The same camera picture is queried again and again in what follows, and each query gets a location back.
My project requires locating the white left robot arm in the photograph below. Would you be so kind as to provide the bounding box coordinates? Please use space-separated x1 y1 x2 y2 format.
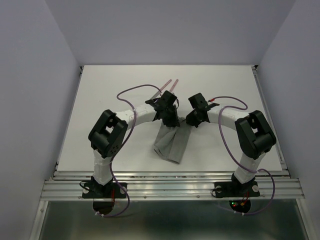
88 90 180 197

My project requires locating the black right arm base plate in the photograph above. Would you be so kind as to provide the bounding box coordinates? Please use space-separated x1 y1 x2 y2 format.
211 180 260 199

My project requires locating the aluminium mounting rail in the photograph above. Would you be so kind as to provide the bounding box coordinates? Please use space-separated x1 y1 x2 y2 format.
40 170 305 201

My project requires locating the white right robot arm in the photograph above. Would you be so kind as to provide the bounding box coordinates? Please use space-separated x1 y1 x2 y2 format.
186 93 277 195

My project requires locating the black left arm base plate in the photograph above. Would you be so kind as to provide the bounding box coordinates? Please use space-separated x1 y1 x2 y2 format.
79 180 127 199

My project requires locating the grey cloth napkin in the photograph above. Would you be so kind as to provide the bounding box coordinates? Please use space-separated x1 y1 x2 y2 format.
153 117 192 165

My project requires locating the pink handled knife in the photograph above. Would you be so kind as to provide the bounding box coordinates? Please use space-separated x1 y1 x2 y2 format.
150 79 172 100

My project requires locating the pink handled fork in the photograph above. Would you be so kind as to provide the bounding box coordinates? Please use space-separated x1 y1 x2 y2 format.
169 79 179 93

